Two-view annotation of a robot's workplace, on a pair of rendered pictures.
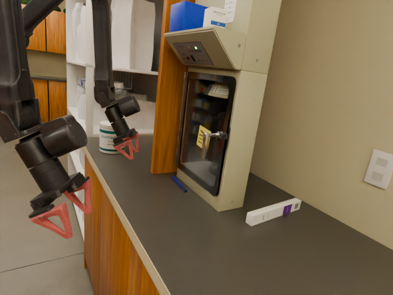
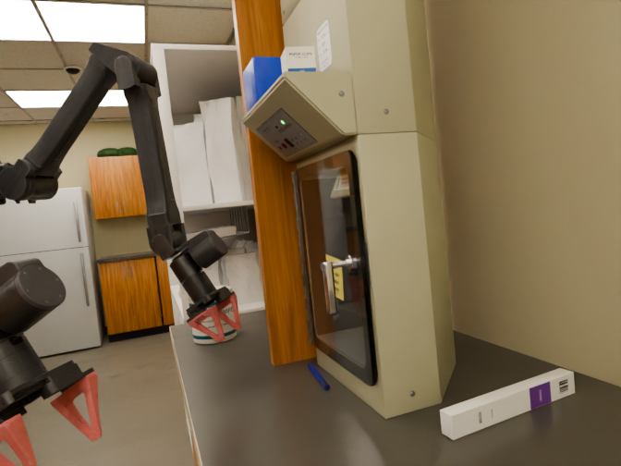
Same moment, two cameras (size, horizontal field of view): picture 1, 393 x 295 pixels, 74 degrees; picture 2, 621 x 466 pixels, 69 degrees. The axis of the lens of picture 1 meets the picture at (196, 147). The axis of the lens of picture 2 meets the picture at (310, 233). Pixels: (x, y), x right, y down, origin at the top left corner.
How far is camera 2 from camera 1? 21 cm
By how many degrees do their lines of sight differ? 18
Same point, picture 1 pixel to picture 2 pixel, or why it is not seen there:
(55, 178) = (13, 372)
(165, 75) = (262, 187)
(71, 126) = (26, 275)
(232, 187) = (404, 361)
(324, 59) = (541, 86)
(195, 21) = not seen: hidden behind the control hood
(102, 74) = (155, 205)
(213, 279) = not seen: outside the picture
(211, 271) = not seen: outside the picture
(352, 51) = (585, 52)
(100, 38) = (146, 152)
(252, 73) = (384, 135)
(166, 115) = (279, 252)
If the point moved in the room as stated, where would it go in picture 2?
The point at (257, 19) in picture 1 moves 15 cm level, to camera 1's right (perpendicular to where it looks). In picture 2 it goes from (364, 43) to (462, 25)
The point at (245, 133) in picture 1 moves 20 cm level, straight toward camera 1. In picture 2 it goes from (403, 249) to (370, 268)
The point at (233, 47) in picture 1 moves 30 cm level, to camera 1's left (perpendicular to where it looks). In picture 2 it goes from (330, 99) to (159, 127)
